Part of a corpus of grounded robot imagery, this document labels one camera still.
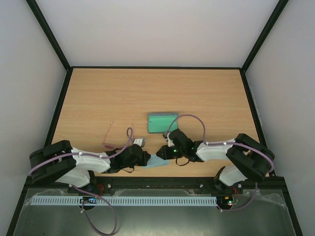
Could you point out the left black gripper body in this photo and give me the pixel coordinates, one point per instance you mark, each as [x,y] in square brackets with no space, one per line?
[141,162]

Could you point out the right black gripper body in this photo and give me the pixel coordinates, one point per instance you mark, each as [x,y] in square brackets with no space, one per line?
[166,152]

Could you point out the light blue cleaning cloth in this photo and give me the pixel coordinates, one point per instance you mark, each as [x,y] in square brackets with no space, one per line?
[156,161]

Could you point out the blue-grey glasses case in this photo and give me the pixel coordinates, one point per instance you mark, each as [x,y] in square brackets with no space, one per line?
[158,123]

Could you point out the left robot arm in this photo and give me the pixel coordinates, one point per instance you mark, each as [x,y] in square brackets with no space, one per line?
[60,162]

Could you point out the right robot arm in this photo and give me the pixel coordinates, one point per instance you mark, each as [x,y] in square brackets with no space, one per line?
[249,158]

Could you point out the pink sunglasses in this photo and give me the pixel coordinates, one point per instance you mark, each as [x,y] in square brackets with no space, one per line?
[109,142]

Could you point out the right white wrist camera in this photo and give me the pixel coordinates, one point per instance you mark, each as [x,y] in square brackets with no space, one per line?
[169,141]

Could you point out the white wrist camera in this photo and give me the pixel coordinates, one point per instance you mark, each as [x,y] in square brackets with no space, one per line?
[169,141]
[140,142]

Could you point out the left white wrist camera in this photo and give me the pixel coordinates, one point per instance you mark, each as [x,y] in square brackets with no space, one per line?
[140,142]

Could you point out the light blue slotted cable duct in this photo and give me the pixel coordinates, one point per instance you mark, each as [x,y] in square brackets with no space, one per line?
[123,201]

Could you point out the black aluminium frame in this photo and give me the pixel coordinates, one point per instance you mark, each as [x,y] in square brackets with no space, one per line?
[69,69]

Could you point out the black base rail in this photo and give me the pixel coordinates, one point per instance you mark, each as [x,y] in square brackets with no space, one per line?
[201,185]

